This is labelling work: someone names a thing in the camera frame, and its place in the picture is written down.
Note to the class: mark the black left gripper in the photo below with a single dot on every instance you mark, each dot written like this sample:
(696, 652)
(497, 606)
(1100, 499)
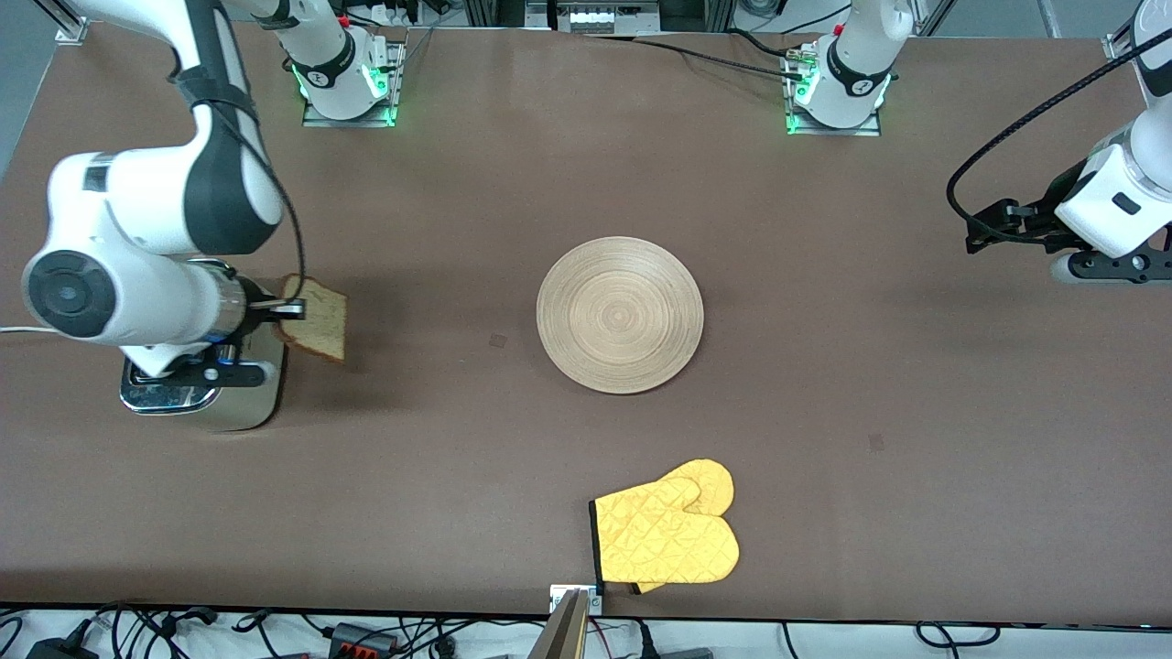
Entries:
(1033, 223)

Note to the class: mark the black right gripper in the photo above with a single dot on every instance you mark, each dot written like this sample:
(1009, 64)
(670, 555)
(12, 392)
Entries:
(260, 311)

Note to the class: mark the brown bread slice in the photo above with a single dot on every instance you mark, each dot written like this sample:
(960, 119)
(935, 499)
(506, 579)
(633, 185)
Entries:
(325, 325)

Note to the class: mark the round wooden plate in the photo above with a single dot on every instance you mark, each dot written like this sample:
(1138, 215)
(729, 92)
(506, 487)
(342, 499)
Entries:
(623, 316)

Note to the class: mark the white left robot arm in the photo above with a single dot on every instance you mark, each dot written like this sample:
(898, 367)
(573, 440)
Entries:
(1112, 210)

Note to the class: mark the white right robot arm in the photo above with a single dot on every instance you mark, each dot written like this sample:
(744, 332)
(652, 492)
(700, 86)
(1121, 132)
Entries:
(128, 192)

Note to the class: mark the silver two-slot toaster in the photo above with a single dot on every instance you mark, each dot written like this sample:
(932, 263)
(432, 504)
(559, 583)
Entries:
(247, 407)

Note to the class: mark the black orange connector block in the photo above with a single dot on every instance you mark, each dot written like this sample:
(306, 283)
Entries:
(362, 639)

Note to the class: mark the yellow quilted oven mitt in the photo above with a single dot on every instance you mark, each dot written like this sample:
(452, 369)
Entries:
(664, 540)
(710, 480)

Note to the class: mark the black power adapter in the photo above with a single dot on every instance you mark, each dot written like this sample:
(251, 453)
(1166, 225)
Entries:
(59, 650)

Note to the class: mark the white power strip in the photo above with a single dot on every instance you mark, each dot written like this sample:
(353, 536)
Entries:
(600, 20)

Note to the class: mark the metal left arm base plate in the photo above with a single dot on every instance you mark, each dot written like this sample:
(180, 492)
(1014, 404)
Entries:
(870, 131)

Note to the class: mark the metal table corner bracket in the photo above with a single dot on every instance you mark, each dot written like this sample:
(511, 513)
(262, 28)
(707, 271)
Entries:
(71, 32)
(1119, 50)

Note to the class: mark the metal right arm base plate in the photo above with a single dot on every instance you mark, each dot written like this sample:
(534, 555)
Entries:
(396, 101)

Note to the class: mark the small metal post bracket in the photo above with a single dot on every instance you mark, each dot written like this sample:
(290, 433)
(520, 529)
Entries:
(557, 597)

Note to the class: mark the aluminium camera post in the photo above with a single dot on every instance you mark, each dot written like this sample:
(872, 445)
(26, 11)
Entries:
(563, 631)

